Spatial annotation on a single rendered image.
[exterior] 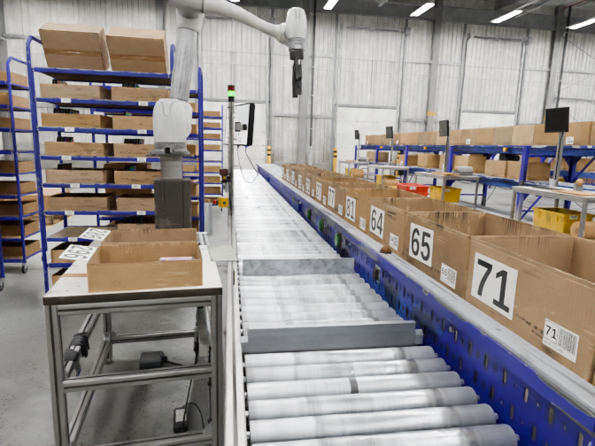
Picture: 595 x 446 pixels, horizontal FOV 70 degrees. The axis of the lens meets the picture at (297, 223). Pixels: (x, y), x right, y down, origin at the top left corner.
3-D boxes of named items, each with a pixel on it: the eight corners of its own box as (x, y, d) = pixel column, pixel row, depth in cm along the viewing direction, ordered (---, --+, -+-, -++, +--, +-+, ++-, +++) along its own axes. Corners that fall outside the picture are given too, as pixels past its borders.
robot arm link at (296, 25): (308, 37, 216) (305, 44, 229) (308, 4, 214) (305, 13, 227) (287, 36, 215) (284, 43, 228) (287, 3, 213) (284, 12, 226)
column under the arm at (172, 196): (146, 246, 210) (143, 180, 204) (150, 235, 234) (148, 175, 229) (200, 245, 216) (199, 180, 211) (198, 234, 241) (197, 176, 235)
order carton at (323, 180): (314, 201, 300) (315, 176, 297) (354, 201, 305) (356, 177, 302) (327, 209, 262) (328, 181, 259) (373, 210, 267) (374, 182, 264)
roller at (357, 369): (238, 396, 98) (238, 376, 102) (450, 382, 106) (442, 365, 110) (238, 383, 95) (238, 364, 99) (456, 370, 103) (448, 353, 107)
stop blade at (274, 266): (242, 280, 172) (242, 258, 170) (352, 278, 179) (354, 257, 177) (242, 280, 171) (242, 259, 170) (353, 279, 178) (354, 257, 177)
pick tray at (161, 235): (112, 249, 201) (112, 229, 200) (197, 248, 211) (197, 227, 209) (101, 266, 174) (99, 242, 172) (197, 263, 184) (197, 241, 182)
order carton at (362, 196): (343, 220, 224) (344, 188, 221) (396, 220, 229) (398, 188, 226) (367, 236, 186) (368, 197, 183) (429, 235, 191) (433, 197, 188)
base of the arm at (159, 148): (148, 153, 203) (147, 142, 202) (154, 154, 225) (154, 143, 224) (187, 154, 206) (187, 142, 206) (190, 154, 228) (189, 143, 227)
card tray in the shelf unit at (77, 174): (45, 183, 311) (44, 169, 309) (63, 180, 341) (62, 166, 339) (104, 184, 316) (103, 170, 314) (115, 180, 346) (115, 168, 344)
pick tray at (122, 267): (99, 269, 171) (98, 245, 169) (197, 265, 182) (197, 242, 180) (87, 293, 144) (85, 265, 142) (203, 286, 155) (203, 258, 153)
